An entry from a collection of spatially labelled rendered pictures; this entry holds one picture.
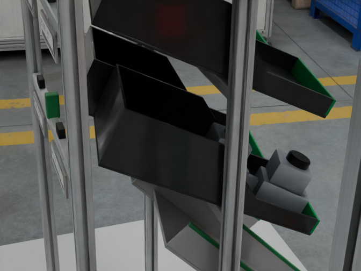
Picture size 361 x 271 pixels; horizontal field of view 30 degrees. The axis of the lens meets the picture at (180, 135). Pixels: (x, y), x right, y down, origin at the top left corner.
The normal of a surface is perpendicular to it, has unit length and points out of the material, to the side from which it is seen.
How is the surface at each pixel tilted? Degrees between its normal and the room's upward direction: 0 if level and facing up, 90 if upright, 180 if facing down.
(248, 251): 90
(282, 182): 86
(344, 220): 90
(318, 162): 0
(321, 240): 0
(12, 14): 90
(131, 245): 0
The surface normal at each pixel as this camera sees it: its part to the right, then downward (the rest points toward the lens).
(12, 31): 0.20, 0.46
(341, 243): -0.95, 0.14
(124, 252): 0.01, -0.88
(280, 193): -0.01, 0.39
